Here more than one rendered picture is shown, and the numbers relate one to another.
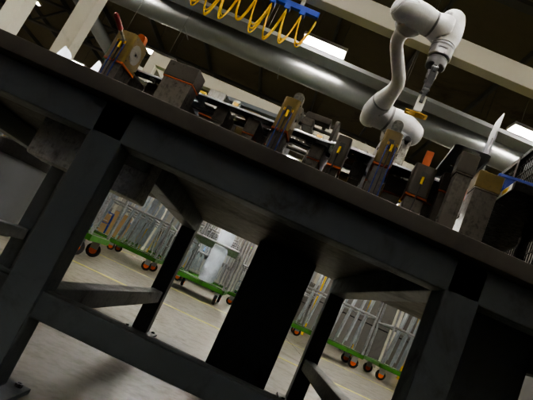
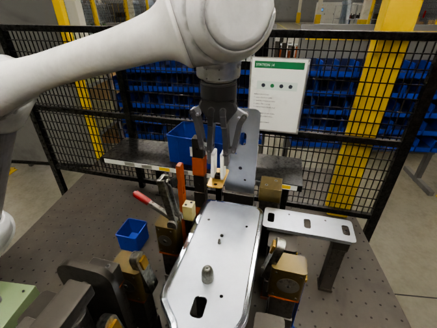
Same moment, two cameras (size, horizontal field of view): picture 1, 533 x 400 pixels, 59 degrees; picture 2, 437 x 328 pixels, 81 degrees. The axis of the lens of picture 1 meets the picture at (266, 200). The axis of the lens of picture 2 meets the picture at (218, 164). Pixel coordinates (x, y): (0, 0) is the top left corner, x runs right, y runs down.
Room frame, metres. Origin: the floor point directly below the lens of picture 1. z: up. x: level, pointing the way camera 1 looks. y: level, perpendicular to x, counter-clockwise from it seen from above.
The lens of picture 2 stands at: (1.57, 0.16, 1.62)
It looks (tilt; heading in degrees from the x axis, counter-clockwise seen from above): 31 degrees down; 273
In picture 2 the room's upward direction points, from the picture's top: straight up
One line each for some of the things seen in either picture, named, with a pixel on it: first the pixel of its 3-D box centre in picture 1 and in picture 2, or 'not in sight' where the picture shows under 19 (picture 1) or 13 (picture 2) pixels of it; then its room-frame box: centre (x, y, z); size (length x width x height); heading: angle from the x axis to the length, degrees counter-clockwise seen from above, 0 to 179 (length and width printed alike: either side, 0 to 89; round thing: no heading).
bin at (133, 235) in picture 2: not in sight; (133, 235); (2.00, -0.63, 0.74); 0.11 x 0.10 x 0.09; 79
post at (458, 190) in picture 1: (451, 203); (333, 261); (1.20, -0.46, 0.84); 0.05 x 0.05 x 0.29; 79
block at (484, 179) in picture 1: (470, 227); (266, 218); (1.42, -0.62, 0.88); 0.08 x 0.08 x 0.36; 79
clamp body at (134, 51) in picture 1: (109, 79); not in sight; (1.61, 0.69, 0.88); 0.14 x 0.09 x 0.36; 169
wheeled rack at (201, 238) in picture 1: (216, 249); not in sight; (8.77, 0.46, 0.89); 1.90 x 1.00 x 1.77; 178
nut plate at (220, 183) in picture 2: (416, 113); (218, 176); (1.60, -0.37, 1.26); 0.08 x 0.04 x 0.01; 79
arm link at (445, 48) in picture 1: (440, 53); (218, 64); (1.60, -0.37, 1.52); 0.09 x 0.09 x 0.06
